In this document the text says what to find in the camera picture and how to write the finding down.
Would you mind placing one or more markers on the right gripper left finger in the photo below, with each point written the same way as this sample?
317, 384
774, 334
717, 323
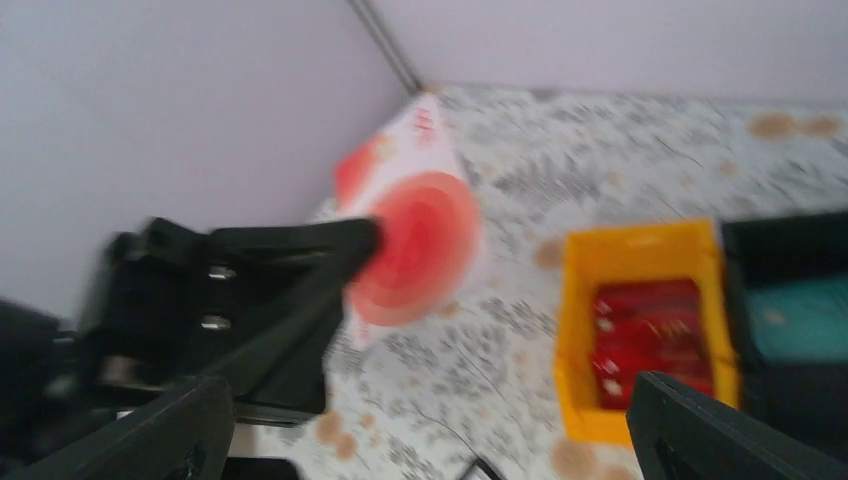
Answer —
183, 434

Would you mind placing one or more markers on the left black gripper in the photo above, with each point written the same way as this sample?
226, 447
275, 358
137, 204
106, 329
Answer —
247, 305

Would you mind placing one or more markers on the black bin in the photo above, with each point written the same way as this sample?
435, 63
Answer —
807, 401

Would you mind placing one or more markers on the floral table mat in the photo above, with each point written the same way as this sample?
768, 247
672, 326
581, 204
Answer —
475, 378

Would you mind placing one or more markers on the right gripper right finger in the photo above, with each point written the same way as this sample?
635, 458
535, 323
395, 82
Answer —
678, 432

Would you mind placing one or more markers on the teal cards stack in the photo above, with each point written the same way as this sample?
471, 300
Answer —
803, 321

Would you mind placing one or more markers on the white card with red circle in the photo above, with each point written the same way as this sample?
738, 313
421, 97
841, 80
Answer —
409, 179

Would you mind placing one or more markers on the red VIP cards stack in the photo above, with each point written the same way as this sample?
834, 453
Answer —
647, 326

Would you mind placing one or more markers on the near orange bin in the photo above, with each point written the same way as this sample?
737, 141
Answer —
594, 258

